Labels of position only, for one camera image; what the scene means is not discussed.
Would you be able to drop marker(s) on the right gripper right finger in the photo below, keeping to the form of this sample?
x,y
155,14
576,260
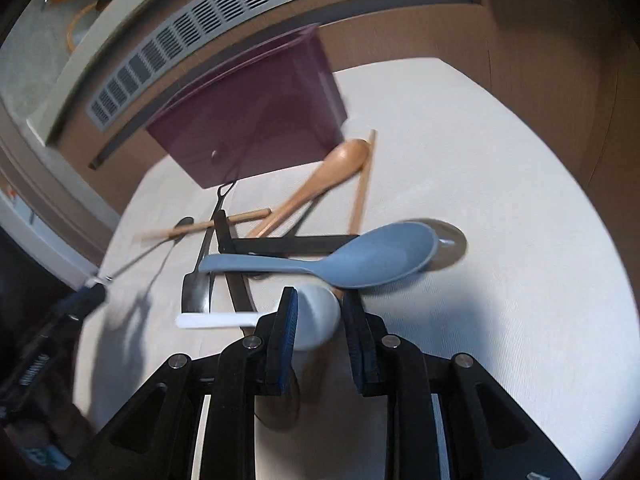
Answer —
x,y
364,331

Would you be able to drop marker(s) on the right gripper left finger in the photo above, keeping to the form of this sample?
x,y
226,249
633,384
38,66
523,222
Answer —
x,y
281,343

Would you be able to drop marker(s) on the white ceramic spoon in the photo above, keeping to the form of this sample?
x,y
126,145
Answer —
x,y
319,313

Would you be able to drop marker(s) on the large metal spoon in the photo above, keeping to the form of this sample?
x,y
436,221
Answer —
x,y
452,244

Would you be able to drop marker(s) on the wooden chopstick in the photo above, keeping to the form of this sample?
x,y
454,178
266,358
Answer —
x,y
249,216
362,187

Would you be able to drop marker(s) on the wooden spoon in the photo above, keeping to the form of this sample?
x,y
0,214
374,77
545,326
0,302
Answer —
x,y
340,164

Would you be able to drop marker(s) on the black flat utensil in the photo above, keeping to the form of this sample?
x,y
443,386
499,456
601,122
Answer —
x,y
280,244

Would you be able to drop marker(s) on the black spatula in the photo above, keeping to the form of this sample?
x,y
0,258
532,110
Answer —
x,y
197,287

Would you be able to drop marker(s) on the white table mat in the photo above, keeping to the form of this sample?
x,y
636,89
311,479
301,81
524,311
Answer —
x,y
480,325

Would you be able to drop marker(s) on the purple plastic utensil caddy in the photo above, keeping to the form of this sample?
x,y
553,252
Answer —
x,y
273,106

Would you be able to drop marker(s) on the grey ventilation grille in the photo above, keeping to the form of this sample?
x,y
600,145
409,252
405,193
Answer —
x,y
184,32

